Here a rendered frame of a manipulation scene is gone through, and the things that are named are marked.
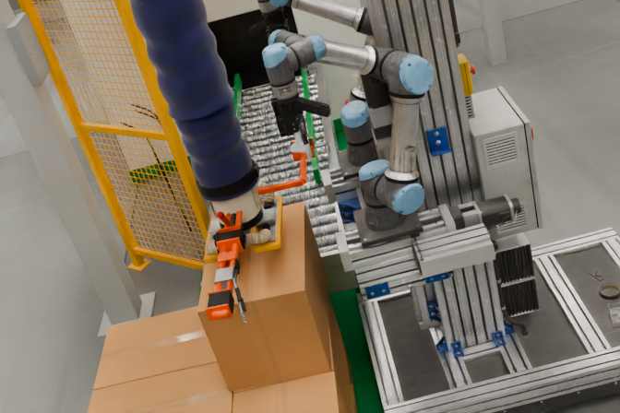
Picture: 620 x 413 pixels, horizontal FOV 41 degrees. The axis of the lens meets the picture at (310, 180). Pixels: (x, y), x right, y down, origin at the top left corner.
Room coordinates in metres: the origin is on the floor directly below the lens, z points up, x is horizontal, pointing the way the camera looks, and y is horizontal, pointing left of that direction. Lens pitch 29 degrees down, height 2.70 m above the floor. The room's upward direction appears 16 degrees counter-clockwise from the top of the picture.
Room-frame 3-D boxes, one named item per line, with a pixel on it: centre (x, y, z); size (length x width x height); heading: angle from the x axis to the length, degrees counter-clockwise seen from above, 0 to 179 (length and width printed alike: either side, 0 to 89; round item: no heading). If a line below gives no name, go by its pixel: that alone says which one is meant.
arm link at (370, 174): (2.53, -0.23, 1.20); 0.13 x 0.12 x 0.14; 24
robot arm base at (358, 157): (3.03, -0.25, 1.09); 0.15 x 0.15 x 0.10
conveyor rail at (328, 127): (4.21, -0.18, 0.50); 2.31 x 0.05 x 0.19; 175
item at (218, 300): (2.12, 0.38, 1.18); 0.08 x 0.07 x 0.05; 172
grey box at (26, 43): (3.89, 1.10, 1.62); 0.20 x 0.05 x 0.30; 175
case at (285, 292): (2.71, 0.28, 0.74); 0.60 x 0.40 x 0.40; 172
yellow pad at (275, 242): (2.70, 0.19, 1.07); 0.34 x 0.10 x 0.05; 172
